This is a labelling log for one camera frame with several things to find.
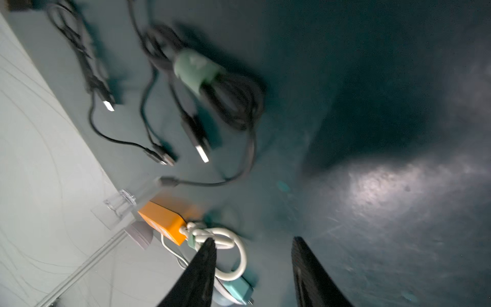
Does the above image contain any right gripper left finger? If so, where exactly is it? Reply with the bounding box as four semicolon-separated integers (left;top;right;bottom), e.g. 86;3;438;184
157;238;217;307

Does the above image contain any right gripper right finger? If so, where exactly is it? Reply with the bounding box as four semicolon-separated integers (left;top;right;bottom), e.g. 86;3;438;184
291;237;352;307

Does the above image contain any mint green charger plug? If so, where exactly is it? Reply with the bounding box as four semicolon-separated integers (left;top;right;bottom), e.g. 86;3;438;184
221;277;254;305

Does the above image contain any black cable bundle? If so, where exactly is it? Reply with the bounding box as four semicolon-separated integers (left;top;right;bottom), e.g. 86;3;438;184
126;0;267;189

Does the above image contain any short black usb cable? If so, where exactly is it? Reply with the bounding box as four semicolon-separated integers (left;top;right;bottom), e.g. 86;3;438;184
45;0;177;168

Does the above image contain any orange power strip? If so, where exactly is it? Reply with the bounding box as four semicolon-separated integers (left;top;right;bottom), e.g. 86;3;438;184
138;196;201;246

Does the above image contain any pink bowl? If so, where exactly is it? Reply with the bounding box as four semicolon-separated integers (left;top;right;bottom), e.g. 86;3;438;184
124;221;153;250

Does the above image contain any clear glass cup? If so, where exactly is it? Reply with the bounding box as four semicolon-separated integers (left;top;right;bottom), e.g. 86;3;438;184
91;179;161;230

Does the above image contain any white power strip cable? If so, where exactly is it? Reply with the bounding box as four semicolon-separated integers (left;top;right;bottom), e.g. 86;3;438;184
159;220;248;283

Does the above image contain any green velcro cable tie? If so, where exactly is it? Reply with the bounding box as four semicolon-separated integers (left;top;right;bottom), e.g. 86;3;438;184
173;49;225;96

